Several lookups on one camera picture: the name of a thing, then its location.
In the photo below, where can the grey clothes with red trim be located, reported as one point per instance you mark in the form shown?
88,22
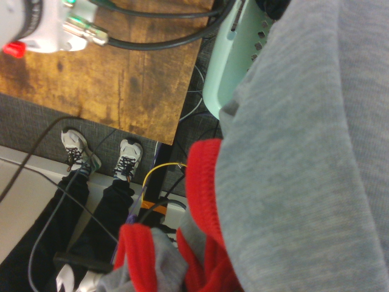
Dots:
288,152

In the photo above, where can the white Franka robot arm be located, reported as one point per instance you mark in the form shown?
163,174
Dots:
45,24

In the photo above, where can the mint green laundry basket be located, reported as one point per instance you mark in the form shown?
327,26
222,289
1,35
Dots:
231,70

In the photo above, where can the white sneaker with dark laces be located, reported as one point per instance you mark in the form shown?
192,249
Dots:
74,143
129,155

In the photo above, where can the orange tape strip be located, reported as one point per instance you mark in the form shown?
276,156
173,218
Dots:
155,208

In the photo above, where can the rustic wooden side table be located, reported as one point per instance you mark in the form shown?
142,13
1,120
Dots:
121,91

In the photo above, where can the leg in black trousers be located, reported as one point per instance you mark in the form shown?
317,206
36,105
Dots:
106,213
45,231

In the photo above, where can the person in black trousers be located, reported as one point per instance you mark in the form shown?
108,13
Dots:
60,199

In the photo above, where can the black flat stand foot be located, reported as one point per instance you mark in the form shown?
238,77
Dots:
85,261

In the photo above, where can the white shoe with black stripes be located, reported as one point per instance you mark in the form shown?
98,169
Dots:
65,278

